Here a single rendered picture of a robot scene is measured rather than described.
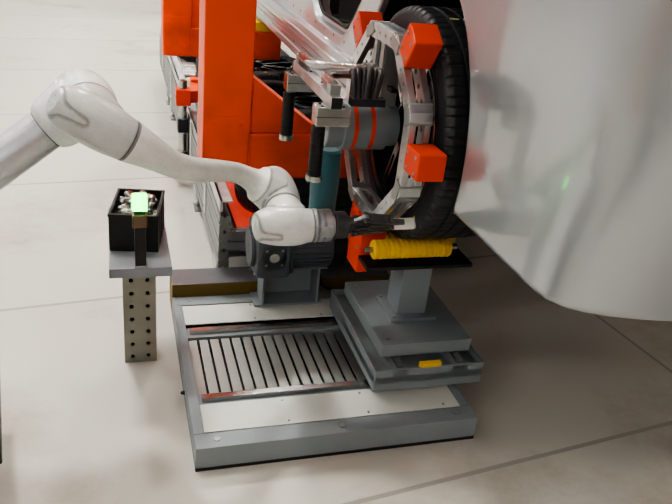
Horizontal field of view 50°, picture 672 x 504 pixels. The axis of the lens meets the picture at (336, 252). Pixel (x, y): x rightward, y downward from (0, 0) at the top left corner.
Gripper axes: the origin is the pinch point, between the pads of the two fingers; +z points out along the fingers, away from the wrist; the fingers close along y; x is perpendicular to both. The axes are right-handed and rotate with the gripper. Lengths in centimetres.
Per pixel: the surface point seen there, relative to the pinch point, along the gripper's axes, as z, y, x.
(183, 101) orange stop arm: -43, -144, 118
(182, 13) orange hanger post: -37, -174, 190
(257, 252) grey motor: -31, -53, 10
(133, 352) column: -72, -67, -18
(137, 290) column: -70, -50, -2
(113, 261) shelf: -77, -27, 0
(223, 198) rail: -38, -73, 38
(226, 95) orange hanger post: -40, -33, 58
